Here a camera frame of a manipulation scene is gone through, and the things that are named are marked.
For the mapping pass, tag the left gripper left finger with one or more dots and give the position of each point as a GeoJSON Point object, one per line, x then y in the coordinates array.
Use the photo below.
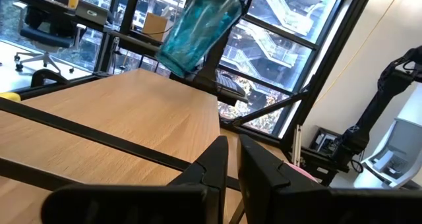
{"type": "Point", "coordinates": [198, 197]}

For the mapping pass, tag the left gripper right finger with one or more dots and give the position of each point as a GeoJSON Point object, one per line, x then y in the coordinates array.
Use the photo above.
{"type": "Point", "coordinates": [270, 191]}

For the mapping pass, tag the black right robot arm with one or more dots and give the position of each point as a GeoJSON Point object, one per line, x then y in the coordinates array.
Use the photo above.
{"type": "Point", "coordinates": [372, 108]}

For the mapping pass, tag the white plastic strip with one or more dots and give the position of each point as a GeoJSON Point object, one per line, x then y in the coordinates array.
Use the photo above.
{"type": "Point", "coordinates": [296, 145]}

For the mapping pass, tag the black equipment box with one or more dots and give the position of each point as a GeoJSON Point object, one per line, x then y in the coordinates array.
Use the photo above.
{"type": "Point", "coordinates": [324, 140]}

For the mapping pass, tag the black diagonal brace bar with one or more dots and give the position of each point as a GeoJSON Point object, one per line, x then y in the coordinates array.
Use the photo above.
{"type": "Point", "coordinates": [270, 108]}

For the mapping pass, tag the black keyboard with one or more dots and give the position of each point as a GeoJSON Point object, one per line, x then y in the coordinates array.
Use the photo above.
{"type": "Point", "coordinates": [232, 85]}

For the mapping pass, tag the black monitor stand pole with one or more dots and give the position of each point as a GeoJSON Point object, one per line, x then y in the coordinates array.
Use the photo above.
{"type": "Point", "coordinates": [214, 56]}

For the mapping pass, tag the black office desk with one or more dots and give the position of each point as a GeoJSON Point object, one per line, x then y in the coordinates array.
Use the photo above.
{"type": "Point", "coordinates": [39, 5]}
{"type": "Point", "coordinates": [138, 43]}

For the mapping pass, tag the teal transparent tumbler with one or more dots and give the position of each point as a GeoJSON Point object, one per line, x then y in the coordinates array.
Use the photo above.
{"type": "Point", "coordinates": [198, 29]}

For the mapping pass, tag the cardboard box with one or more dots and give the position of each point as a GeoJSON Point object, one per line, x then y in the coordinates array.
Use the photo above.
{"type": "Point", "coordinates": [155, 26]}

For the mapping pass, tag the grey laptop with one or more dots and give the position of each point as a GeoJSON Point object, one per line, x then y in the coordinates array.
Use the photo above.
{"type": "Point", "coordinates": [92, 12]}

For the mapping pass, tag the yellow cloth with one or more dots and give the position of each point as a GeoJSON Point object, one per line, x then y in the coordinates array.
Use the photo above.
{"type": "Point", "coordinates": [8, 97]}

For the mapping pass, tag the black office chair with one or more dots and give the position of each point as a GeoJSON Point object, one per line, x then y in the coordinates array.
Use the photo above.
{"type": "Point", "coordinates": [46, 36]}

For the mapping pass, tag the wooden shelf black metal frame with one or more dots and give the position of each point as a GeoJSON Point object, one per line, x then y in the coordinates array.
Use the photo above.
{"type": "Point", "coordinates": [148, 95]}

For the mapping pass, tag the black aluminium table frame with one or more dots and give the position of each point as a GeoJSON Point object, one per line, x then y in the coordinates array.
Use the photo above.
{"type": "Point", "coordinates": [99, 136]}

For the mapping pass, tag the black window frame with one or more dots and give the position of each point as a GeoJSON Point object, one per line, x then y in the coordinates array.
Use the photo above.
{"type": "Point", "coordinates": [324, 62]}

